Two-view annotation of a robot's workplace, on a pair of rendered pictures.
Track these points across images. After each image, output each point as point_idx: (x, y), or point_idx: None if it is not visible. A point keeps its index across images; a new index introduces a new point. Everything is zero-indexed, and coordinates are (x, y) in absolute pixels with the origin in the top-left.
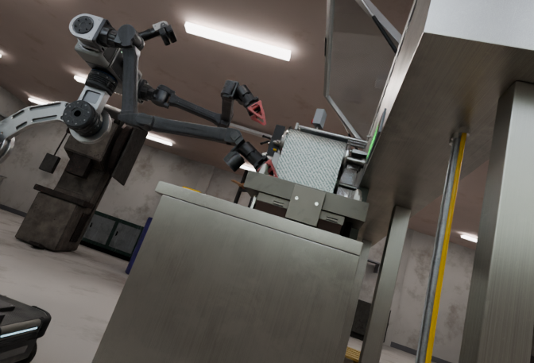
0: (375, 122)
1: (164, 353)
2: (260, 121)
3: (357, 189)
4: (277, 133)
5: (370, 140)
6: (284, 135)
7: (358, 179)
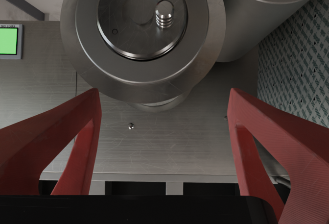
0: (125, 156)
1: None
2: (247, 128)
3: None
4: None
5: (127, 115)
6: (76, 28)
7: (221, 62)
